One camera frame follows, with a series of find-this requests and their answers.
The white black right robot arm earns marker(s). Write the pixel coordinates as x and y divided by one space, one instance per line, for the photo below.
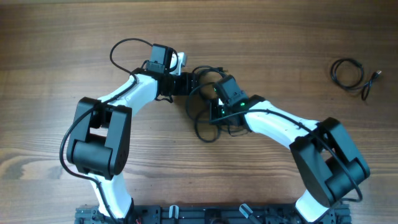
328 161

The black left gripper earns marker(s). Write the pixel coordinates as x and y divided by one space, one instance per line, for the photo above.
193 83

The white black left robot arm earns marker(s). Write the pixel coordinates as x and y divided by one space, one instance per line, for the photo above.
96 145

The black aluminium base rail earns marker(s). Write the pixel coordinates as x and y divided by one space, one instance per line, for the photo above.
273 213

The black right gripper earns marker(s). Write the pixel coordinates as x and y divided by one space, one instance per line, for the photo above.
214 112

